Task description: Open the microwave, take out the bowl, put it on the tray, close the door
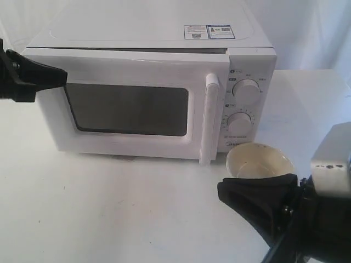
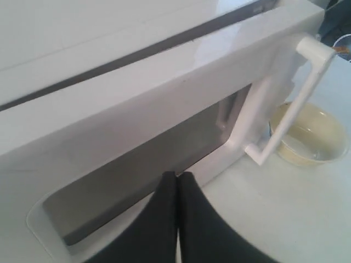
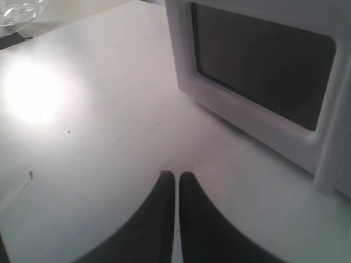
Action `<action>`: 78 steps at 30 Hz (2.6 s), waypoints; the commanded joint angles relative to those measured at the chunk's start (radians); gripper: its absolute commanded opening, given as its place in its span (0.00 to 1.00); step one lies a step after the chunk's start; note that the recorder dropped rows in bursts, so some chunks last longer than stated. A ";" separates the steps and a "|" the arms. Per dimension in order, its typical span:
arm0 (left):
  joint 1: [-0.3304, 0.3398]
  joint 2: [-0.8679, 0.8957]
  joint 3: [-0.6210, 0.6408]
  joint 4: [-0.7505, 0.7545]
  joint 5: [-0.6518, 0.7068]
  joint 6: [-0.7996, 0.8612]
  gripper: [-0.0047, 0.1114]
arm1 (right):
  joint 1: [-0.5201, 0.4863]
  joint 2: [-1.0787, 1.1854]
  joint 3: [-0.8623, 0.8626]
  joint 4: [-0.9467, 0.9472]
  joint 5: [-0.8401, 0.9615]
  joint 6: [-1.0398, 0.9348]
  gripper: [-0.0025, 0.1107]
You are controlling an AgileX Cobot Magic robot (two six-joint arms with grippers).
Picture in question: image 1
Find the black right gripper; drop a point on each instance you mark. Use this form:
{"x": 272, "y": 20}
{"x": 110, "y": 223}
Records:
{"x": 266, "y": 204}

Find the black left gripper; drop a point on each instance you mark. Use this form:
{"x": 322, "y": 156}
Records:
{"x": 22, "y": 78}

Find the beige ceramic bowl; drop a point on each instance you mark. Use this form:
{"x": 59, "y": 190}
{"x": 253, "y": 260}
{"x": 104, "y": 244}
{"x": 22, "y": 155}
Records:
{"x": 255, "y": 161}

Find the white microwave door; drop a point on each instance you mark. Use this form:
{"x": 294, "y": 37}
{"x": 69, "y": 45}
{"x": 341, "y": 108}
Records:
{"x": 135, "y": 103}

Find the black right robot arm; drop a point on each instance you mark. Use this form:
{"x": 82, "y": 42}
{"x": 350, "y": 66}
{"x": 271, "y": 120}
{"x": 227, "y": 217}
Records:
{"x": 331, "y": 229}

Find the white microwave oven body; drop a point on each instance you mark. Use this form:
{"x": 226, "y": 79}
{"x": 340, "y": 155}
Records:
{"x": 158, "y": 27}

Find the lower white control knob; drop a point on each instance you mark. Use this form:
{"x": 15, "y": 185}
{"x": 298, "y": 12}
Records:
{"x": 239, "y": 124}

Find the white control knob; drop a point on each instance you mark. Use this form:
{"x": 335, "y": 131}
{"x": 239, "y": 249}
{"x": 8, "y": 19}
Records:
{"x": 239, "y": 124}
{"x": 246, "y": 90}

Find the upper white control knob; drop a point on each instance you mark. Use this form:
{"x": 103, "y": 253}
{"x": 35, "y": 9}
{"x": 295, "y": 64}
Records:
{"x": 246, "y": 90}

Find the left warning label sticker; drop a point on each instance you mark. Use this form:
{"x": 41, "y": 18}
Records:
{"x": 195, "y": 32}

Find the right blue label sticker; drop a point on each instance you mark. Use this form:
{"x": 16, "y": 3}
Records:
{"x": 220, "y": 32}

